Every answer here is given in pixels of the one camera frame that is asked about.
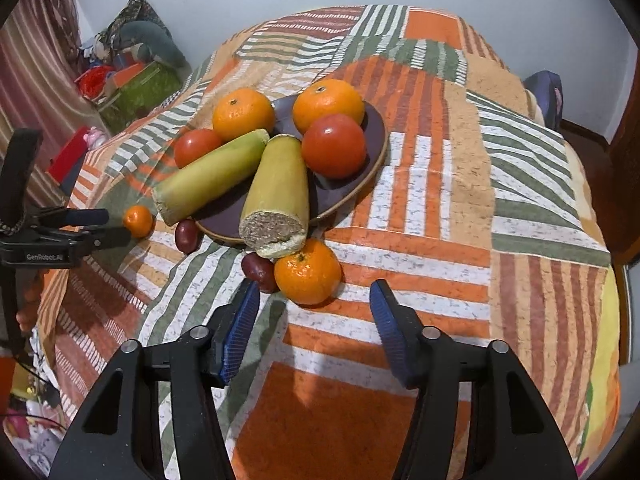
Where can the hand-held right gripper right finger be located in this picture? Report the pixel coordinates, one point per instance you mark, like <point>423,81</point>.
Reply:
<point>392,330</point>

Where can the dark red date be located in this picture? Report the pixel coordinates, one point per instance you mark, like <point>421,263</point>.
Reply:
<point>186,235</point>
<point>259,272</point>

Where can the small tangerine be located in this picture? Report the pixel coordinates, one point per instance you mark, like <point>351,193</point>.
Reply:
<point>307,272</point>
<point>137,220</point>

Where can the striped brown curtain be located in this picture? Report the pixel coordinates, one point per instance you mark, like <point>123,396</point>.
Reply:
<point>30,85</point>

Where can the purple round plate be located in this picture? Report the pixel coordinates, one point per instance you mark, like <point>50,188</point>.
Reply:
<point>345,175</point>

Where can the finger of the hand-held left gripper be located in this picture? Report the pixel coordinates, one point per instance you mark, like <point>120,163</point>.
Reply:
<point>107,241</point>
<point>85,217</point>

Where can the green patterned bag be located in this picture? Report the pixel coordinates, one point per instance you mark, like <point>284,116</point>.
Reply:
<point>140,95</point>

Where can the red box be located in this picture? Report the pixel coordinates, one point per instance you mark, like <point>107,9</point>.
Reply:
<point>70,157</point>

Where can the large orange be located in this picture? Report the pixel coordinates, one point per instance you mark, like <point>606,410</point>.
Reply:
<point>328,105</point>
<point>243,112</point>

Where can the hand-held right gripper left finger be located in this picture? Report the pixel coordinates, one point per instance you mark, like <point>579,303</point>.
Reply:
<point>240,330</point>

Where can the red plastic bag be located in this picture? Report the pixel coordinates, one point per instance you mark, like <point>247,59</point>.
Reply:
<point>92,82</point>

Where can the red tomato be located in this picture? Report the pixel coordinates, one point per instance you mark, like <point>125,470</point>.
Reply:
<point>334,145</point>
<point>197,147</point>

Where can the brown wooden door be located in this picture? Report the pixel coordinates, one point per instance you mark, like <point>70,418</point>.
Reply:
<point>627,185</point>

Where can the blue grey backpack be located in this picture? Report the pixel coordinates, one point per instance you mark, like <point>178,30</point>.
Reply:
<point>545,97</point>

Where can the pink toy rabbit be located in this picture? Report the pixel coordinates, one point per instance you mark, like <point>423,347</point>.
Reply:
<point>96,137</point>

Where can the camouflage patterned cloth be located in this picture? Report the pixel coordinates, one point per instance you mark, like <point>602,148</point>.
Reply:
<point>132,12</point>

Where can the striped patchwork blanket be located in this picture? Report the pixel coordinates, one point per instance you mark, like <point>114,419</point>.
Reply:
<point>450,210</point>

